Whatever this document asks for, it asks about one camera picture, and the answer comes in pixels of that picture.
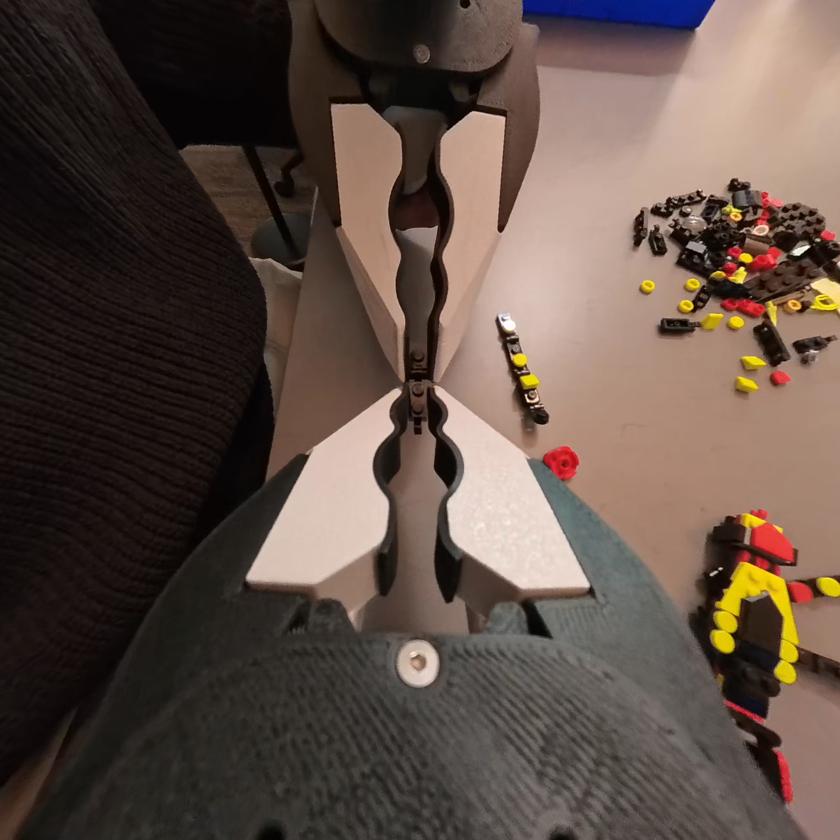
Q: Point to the person's black knit clothing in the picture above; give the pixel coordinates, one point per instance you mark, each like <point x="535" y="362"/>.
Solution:
<point x="98" y="394"/>

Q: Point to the pile of loose lego pieces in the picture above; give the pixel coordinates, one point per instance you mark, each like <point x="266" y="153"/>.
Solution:
<point x="781" y="275"/>

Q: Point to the red round lego piece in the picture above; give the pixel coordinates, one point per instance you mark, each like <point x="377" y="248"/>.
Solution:
<point x="561" y="463"/>

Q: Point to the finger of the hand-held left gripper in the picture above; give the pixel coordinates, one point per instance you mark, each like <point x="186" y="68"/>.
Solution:
<point x="476" y="184"/>
<point x="361" y="170"/>

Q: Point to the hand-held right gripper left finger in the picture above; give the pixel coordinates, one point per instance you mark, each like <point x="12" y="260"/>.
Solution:
<point x="321" y="525"/>

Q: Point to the blue plastic bin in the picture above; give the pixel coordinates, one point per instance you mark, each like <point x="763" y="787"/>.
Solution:
<point x="617" y="10"/>

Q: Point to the black bracket lego piece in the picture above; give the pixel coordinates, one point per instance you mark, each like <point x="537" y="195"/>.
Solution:
<point x="640" y="226"/>
<point x="678" y="325"/>

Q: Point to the tiny red lego piece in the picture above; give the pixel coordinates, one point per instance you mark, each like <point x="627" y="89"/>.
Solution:
<point x="779" y="377"/>

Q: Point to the black yellow red lego model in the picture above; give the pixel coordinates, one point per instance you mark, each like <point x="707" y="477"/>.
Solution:
<point x="748" y="590"/>

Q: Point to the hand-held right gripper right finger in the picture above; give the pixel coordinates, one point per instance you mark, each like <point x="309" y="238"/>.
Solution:
<point x="518" y="525"/>

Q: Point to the black yellow lego leg segment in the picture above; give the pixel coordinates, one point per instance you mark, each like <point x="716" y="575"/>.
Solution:
<point x="418" y="394"/>
<point x="528" y="380"/>

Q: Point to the small yellow slope lego piece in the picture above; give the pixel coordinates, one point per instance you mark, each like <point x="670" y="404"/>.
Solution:
<point x="746" y="384"/>
<point x="753" y="361"/>

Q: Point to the black clip lego piece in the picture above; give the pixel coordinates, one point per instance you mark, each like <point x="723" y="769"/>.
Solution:
<point x="814" y="343"/>

